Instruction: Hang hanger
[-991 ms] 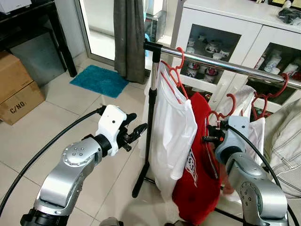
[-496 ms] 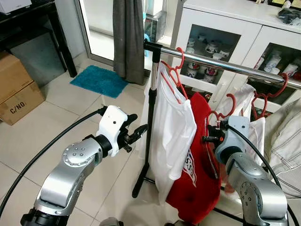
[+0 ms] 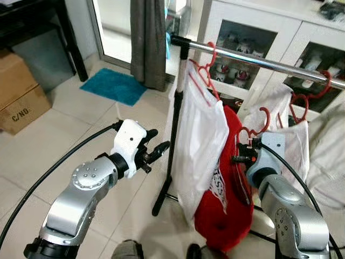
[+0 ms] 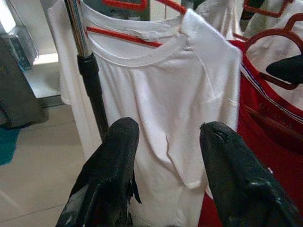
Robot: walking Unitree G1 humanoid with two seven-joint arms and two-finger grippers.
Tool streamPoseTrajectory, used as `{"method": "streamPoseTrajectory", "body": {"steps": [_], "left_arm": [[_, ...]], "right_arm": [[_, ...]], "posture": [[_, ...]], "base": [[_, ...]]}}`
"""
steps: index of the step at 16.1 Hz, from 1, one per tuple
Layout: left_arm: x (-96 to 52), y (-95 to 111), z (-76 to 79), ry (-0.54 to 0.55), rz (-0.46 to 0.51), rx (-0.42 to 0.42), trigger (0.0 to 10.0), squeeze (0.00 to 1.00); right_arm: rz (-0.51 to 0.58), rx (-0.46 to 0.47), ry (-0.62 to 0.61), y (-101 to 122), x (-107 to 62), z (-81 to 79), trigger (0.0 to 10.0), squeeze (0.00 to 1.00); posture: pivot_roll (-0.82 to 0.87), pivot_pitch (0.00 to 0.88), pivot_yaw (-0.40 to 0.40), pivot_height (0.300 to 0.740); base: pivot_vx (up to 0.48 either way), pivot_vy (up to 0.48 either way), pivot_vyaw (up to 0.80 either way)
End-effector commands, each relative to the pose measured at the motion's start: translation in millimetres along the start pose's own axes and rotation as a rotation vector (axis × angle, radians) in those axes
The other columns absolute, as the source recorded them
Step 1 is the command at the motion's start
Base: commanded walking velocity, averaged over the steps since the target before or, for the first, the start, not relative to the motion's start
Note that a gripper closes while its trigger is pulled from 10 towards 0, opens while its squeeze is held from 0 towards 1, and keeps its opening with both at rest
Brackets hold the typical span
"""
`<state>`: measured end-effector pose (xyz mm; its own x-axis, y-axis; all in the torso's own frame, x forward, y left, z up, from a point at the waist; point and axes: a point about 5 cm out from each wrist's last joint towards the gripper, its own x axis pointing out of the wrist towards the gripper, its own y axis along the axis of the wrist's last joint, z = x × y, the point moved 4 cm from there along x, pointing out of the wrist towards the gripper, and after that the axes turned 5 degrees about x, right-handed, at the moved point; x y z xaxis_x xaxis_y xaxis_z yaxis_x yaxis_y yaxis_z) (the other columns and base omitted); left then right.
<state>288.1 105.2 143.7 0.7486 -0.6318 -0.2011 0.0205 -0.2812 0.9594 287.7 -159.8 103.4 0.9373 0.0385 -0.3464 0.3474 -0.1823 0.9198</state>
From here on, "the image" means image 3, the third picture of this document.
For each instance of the white glass-door cabinet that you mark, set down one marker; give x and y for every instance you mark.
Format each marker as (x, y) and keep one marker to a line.
(291, 32)

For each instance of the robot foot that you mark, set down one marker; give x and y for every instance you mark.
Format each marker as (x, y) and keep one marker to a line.
(194, 252)
(128, 251)

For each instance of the red shirt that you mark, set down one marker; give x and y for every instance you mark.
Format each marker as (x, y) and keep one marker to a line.
(221, 216)

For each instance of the grey curtain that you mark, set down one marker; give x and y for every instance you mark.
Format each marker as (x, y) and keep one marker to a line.
(148, 43)

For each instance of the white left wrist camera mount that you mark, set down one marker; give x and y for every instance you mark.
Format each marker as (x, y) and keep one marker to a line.
(128, 140)

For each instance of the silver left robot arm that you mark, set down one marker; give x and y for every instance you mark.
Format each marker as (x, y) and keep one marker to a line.
(64, 216)

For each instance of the chrome clothes rail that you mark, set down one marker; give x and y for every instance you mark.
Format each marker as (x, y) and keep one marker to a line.
(259, 61)

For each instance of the teal floor mat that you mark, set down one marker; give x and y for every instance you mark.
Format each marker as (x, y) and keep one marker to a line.
(113, 86)

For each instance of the black items pile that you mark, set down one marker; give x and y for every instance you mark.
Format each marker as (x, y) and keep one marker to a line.
(331, 11)

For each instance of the black desk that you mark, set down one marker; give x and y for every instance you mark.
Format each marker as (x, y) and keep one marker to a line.
(21, 16)

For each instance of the white t-shirt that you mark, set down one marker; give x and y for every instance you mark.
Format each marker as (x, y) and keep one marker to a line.
(202, 145)
(296, 151)

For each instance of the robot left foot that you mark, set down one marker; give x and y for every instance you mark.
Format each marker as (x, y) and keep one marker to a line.
(128, 251)

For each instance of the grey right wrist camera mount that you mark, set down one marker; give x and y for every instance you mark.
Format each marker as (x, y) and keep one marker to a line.
(272, 148)

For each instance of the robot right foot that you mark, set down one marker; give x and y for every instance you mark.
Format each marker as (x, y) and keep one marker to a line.
(194, 252)

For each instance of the small printed cardboard box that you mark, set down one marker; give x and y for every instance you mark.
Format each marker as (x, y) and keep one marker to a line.
(32, 120)

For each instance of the red plastic hanger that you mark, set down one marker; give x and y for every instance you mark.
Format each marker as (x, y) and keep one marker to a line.
(213, 56)
(329, 85)
(268, 121)

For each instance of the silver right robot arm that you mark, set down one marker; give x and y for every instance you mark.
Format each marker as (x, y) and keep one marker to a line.
(294, 221)

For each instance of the black rack stand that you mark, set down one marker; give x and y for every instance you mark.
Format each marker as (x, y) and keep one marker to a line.
(172, 140)

